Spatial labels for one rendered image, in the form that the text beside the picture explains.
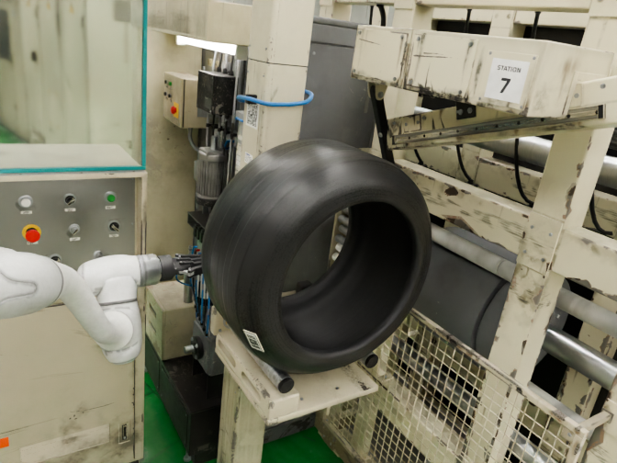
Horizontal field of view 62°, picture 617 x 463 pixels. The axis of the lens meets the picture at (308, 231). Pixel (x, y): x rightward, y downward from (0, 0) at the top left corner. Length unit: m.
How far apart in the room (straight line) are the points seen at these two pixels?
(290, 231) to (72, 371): 1.11
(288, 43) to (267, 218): 0.54
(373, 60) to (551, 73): 0.51
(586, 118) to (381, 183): 0.44
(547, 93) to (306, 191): 0.53
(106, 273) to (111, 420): 0.83
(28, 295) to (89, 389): 1.13
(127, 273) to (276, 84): 0.65
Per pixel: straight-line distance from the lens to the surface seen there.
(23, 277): 0.93
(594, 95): 1.22
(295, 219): 1.10
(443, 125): 1.46
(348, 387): 1.56
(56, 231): 1.78
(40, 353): 1.92
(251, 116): 1.51
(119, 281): 1.46
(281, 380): 1.35
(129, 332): 1.44
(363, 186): 1.17
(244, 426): 1.94
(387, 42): 1.44
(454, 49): 1.27
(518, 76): 1.15
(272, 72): 1.43
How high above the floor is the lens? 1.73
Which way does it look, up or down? 21 degrees down
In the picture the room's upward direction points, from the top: 8 degrees clockwise
